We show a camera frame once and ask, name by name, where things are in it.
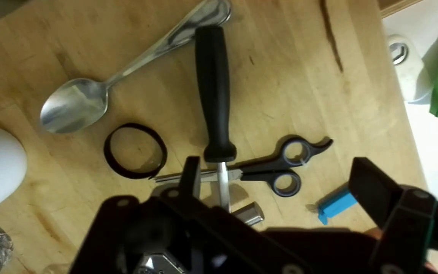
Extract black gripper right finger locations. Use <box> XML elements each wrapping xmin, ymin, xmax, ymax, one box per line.
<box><xmin>349</xmin><ymin>157</ymin><xmax>413</xmax><ymax>229</ymax></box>

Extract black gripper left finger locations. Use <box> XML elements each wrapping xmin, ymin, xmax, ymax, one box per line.
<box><xmin>180</xmin><ymin>157</ymin><xmax>201</xmax><ymax>199</ymax></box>

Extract black handled sharpening steel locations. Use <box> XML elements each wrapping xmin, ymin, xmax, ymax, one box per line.
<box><xmin>195</xmin><ymin>27</ymin><xmax>238</xmax><ymax>211</ymax></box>

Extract blue plastic clip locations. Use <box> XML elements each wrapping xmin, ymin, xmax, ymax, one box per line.
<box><xmin>319</xmin><ymin>191</ymin><xmax>357</xmax><ymax>226</ymax></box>

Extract black rubber band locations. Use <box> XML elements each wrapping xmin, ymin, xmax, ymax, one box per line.
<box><xmin>104</xmin><ymin>124</ymin><xmax>168</xmax><ymax>180</ymax></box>

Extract black scissors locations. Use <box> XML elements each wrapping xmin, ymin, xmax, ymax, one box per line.
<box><xmin>154</xmin><ymin>135</ymin><xmax>335</xmax><ymax>200</ymax></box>

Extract silver spoon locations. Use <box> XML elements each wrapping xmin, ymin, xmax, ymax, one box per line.
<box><xmin>40</xmin><ymin>0</ymin><xmax>233</xmax><ymax>135</ymax></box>

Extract white plastic tag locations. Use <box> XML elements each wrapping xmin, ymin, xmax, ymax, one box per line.
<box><xmin>389</xmin><ymin>36</ymin><xmax>410</xmax><ymax>66</ymax></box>

